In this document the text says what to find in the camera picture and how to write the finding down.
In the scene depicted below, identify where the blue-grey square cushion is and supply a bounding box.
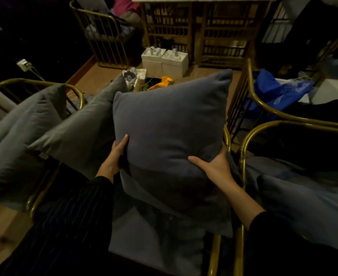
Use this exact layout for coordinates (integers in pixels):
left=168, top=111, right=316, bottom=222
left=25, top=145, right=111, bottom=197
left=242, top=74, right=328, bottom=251
left=256, top=174, right=338, bottom=258
left=112, top=69, right=235, bottom=238

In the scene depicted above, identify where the marble table with lattice base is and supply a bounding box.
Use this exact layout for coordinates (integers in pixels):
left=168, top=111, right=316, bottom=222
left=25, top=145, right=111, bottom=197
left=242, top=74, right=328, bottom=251
left=131, top=0, right=280, bottom=69

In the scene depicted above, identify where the person's left hand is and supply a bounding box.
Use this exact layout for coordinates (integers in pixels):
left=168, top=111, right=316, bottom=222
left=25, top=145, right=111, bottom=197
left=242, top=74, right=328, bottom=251
left=96, top=134, right=130, bottom=182

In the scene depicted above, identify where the blue plastic bag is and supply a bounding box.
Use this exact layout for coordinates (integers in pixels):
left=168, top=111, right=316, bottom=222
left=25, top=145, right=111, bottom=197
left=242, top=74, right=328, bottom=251
left=245, top=69, right=314, bottom=122

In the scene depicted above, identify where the person's right hand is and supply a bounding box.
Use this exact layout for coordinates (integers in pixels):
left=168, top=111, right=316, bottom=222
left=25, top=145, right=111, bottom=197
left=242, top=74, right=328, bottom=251
left=187, top=143, right=239, bottom=194

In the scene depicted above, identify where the black clothing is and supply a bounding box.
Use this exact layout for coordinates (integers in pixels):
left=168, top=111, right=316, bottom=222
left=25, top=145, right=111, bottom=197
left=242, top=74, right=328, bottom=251
left=284, top=96, right=338, bottom=124

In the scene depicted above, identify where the person's right forearm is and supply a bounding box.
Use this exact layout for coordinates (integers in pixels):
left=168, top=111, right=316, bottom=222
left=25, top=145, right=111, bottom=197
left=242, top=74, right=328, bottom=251
left=224, top=181, right=338, bottom=276

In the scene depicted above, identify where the light grey cushion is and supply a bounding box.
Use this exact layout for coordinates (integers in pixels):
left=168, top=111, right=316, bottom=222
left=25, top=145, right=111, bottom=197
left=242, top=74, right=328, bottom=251
left=72, top=0, right=112, bottom=15

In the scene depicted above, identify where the open white headset box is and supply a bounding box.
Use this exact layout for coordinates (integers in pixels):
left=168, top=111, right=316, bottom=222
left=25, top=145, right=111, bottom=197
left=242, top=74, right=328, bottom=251
left=133, top=68, right=147, bottom=92

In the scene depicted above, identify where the large white box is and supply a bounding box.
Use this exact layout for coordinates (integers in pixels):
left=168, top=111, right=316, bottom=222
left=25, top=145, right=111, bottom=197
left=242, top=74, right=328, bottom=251
left=311, top=78, right=338, bottom=105

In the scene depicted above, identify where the white headset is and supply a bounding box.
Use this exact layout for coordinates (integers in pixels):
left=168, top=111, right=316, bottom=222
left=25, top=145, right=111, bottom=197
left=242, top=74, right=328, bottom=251
left=121, top=67, right=138, bottom=89

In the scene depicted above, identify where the grey square cushion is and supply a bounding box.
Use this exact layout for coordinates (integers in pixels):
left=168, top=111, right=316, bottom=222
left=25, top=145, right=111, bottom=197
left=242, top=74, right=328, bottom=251
left=0, top=83, right=68, bottom=212
left=27, top=74, right=130, bottom=180

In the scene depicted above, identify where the white power adapter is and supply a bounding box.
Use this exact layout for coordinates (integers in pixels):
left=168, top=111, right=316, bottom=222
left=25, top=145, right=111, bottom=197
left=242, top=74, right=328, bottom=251
left=16, top=59, right=33, bottom=73

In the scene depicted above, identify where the white plastic bag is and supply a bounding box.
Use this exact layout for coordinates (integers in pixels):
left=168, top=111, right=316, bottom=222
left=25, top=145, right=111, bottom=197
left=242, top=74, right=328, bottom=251
left=275, top=71, right=313, bottom=104

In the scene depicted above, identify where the thin power cable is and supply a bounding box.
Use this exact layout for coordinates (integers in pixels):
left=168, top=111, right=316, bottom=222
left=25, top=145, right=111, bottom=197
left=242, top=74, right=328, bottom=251
left=28, top=66, right=46, bottom=81

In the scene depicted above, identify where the white foam box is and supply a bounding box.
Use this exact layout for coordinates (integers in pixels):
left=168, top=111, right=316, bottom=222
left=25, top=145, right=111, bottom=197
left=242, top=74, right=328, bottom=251
left=141, top=46, right=167, bottom=79
left=161, top=49, right=189, bottom=79

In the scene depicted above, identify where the person's left forearm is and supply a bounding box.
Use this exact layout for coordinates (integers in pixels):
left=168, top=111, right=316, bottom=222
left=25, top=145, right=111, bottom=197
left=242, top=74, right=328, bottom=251
left=0, top=175, right=115, bottom=276

